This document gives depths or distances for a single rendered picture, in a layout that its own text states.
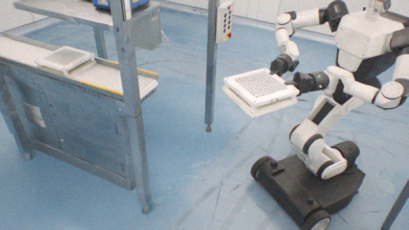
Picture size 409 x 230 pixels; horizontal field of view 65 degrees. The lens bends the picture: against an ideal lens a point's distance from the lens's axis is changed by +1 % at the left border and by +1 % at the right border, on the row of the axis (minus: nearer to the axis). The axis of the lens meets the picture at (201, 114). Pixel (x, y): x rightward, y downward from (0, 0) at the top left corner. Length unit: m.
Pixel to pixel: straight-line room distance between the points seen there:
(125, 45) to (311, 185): 1.50
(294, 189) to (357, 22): 1.07
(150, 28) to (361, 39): 1.04
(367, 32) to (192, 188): 1.47
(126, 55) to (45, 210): 1.32
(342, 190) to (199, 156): 1.06
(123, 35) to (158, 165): 1.32
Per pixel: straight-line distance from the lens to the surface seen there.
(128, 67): 1.51
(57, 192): 2.51
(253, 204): 2.30
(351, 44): 1.80
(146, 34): 1.74
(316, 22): 1.96
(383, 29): 1.74
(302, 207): 2.10
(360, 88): 1.59
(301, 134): 1.91
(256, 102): 1.34
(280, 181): 2.21
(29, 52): 2.47
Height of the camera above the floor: 1.77
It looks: 36 degrees down
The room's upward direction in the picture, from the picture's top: 2 degrees clockwise
